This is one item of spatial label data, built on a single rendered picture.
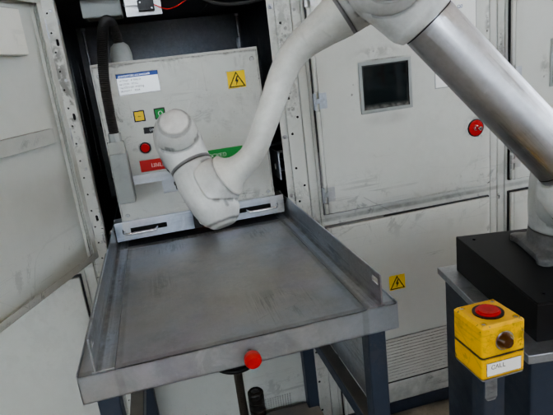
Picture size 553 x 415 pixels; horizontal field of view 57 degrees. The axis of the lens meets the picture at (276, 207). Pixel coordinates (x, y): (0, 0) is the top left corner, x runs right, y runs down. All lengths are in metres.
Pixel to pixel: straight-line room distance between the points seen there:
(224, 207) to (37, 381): 0.93
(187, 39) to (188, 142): 1.21
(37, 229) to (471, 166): 1.38
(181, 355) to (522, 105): 0.75
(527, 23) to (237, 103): 1.00
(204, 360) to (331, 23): 0.71
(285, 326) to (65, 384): 0.96
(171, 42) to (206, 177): 1.26
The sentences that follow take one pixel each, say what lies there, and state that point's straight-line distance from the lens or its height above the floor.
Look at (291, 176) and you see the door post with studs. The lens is 1.62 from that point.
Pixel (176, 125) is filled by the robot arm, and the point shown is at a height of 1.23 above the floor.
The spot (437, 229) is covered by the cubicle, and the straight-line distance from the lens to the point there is 1.86.
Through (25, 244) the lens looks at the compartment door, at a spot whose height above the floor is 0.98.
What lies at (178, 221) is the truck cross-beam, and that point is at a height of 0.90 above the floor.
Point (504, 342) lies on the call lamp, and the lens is 0.89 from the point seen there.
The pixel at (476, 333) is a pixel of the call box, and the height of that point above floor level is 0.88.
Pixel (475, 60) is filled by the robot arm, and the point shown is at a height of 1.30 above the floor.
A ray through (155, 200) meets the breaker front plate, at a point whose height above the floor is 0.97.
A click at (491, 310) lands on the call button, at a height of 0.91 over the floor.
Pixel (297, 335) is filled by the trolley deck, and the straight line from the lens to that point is 1.01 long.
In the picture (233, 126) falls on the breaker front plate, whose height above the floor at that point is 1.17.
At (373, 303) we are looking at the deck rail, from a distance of 1.05.
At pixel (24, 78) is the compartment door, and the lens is 1.48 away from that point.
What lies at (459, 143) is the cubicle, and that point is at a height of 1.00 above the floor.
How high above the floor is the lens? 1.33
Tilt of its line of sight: 16 degrees down
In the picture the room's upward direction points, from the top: 7 degrees counter-clockwise
